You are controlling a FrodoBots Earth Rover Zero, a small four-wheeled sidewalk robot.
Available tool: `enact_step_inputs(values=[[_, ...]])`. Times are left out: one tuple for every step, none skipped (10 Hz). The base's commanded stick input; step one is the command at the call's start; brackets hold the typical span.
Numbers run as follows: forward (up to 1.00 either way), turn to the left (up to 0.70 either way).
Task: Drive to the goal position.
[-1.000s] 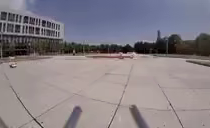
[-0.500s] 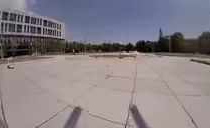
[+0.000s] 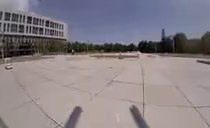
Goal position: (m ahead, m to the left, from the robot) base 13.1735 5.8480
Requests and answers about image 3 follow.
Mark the grey concrete slab plaza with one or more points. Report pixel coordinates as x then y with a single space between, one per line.
103 96

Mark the robot's own part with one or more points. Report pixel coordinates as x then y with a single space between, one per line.
138 117
74 116

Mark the distant tall tower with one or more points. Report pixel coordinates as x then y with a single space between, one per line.
163 35

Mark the row of trees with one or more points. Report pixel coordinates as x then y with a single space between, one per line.
179 43

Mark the white curved building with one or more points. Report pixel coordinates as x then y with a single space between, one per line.
23 30

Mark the white car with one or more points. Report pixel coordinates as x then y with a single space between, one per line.
8 66

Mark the concrete kerb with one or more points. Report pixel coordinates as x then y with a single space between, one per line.
208 62

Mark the low red wall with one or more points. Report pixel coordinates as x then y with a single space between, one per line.
113 55

